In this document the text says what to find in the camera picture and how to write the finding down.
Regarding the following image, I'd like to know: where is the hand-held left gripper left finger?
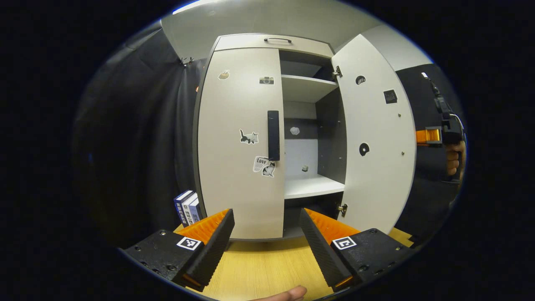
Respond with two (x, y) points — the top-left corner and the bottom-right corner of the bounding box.
(119, 209), (235, 292)

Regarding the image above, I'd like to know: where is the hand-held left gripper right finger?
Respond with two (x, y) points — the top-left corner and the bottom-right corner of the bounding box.
(299, 208), (415, 293)

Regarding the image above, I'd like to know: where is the light grey cabinet door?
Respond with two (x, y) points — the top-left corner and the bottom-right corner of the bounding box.
(197, 47), (286, 240)
(332, 34), (418, 235)

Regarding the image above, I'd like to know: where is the light grey double-door shoe cabinet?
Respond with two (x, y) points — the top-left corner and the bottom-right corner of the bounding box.
(192, 33), (349, 242)

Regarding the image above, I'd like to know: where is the white cabinet shelf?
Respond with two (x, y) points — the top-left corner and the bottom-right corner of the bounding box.
(280, 74), (339, 103)
(284, 174), (346, 200)

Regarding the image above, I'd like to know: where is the light grey cabinet drawer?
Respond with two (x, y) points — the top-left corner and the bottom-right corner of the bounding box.
(214, 33), (335, 59)

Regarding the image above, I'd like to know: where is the blue and white book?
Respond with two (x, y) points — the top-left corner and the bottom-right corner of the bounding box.
(182, 193), (199, 226)
(189, 199), (206, 222)
(173, 190), (195, 227)

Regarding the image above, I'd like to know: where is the black backdrop cloth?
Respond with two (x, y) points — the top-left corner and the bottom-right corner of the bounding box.
(71, 21), (466, 251)

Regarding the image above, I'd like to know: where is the black left door handle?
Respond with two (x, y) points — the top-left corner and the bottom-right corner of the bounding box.
(267, 110), (280, 162)

